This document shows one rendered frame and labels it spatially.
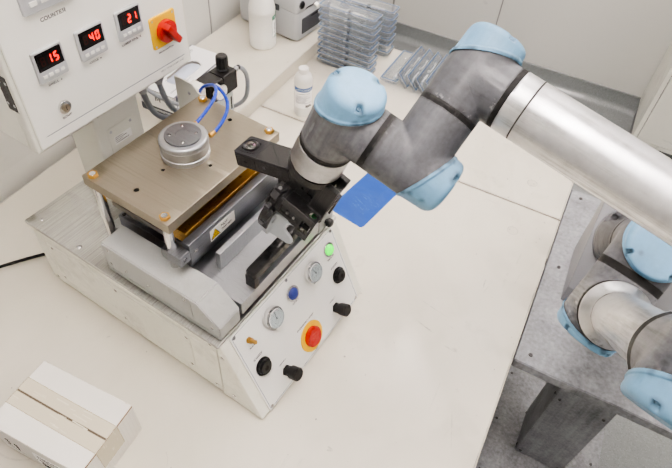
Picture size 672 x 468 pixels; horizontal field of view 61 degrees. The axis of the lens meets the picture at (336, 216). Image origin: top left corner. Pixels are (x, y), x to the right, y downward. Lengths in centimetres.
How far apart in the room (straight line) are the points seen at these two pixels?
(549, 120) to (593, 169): 7
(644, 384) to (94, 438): 77
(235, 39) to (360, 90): 125
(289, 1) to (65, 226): 99
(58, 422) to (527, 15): 286
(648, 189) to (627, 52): 264
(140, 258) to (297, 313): 29
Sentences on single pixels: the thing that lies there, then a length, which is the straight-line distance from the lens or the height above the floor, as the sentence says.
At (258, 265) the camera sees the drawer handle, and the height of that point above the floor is 101.
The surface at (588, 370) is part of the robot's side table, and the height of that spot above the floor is 75.
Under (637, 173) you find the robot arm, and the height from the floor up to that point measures 135.
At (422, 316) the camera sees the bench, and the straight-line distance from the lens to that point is 120.
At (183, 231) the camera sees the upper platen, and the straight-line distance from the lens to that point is 92.
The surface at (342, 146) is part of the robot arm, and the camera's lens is 67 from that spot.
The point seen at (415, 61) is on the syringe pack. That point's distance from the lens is 184.
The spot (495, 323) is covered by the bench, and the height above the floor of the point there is 75.
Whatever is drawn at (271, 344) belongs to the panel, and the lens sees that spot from 102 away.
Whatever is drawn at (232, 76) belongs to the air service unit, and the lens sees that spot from 120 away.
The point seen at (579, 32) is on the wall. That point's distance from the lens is 328.
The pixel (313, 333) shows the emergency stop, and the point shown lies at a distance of 109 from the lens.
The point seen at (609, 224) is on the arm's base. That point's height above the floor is 94.
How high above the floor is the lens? 174
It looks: 47 degrees down
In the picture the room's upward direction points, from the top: 5 degrees clockwise
